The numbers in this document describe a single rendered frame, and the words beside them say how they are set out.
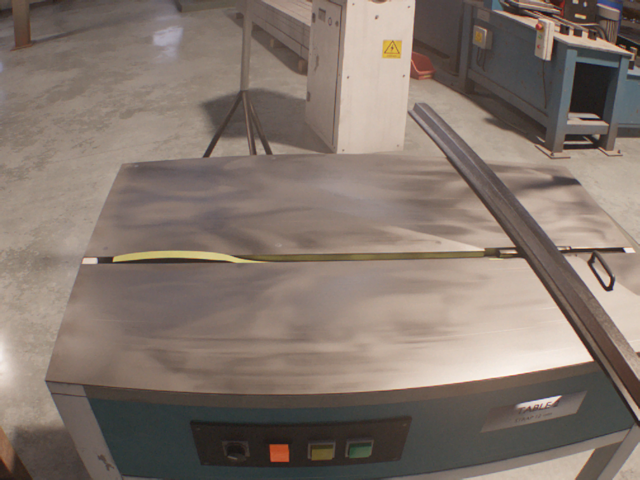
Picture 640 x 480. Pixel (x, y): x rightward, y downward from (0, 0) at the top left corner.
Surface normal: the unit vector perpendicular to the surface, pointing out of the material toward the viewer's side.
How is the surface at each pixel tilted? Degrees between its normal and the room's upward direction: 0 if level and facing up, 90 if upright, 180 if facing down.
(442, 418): 90
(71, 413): 90
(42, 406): 0
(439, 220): 0
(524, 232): 75
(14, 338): 0
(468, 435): 90
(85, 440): 90
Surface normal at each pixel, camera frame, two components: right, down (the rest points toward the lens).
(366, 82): 0.35, 0.53
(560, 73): -0.93, 0.14
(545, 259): -0.93, -0.14
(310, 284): 0.06, -0.84
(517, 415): 0.12, 0.55
